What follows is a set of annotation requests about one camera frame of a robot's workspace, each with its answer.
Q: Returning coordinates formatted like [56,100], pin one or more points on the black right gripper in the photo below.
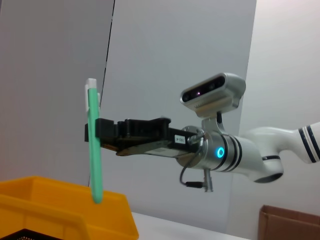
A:
[150,136]

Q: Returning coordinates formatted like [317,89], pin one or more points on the yellow plastic bin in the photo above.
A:
[50,207]

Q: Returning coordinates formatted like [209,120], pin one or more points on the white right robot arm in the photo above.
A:
[255,150]

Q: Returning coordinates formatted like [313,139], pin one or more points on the black mesh pen holder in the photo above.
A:
[25,235]

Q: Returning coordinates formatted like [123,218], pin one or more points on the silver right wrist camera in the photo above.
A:
[220,90]

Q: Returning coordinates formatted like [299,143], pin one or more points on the brown cardboard box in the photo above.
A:
[290,225]

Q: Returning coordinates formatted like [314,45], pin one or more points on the green utility knife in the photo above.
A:
[95,162]

